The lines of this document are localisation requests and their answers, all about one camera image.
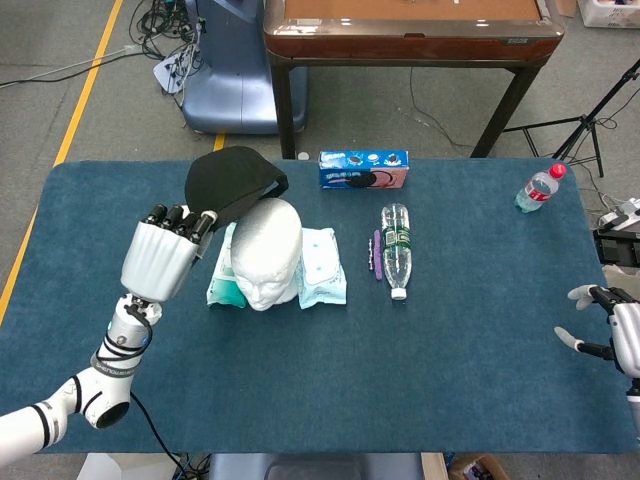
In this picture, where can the white box under table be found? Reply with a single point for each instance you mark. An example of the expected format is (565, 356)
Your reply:
(120, 467)

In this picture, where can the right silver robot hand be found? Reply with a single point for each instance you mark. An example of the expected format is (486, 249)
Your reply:
(627, 335)

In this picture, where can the blue Oreo cookie box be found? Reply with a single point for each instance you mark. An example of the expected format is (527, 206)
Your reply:
(350, 172)

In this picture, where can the white storage crate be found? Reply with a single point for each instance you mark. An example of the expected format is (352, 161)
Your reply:
(607, 12)

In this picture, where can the blue felt table mat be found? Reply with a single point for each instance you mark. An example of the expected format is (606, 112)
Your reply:
(350, 375)

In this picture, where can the black equipment box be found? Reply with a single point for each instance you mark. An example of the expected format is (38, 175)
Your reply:
(607, 247)

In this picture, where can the brown mahjong table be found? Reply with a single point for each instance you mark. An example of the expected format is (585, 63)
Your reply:
(410, 45)

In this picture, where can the black baseball cap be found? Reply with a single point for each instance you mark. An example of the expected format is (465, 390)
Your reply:
(225, 180)

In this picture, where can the grey seat base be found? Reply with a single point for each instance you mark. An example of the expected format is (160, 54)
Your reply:
(315, 467)

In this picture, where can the white power strip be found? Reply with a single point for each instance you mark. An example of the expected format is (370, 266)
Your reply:
(620, 217)

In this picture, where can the clear bottle green label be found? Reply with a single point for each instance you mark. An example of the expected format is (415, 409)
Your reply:
(397, 250)

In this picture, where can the open cardboard box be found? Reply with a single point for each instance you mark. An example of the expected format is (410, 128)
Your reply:
(475, 470)

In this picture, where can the white foam mannequin head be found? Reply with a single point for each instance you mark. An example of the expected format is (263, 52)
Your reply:
(267, 250)

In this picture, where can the small beaded hair clip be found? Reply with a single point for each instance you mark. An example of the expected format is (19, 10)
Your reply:
(370, 255)

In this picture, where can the white flat connector panel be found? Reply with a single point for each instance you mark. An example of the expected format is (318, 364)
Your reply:
(167, 75)

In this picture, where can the black tripod stand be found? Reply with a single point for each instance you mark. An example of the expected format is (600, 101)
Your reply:
(585, 125)

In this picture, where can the crumpled beige cardboard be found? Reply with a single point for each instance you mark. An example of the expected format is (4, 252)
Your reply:
(622, 277)

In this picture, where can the light blue wet wipes pack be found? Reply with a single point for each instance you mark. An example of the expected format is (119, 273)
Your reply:
(322, 270)

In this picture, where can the green wet wipes pack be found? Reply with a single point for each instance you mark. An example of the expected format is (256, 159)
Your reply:
(222, 285)

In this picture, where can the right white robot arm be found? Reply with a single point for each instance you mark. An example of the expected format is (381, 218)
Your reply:
(634, 405)

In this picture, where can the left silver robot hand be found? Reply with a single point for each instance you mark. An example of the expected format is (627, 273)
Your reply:
(155, 260)

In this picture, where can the water bottle red cap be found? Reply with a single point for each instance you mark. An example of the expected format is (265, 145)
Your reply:
(537, 192)

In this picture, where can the blue grey machine base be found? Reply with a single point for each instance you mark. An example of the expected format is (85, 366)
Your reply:
(235, 90)

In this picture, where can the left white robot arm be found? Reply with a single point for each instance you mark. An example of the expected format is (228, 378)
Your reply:
(120, 340)

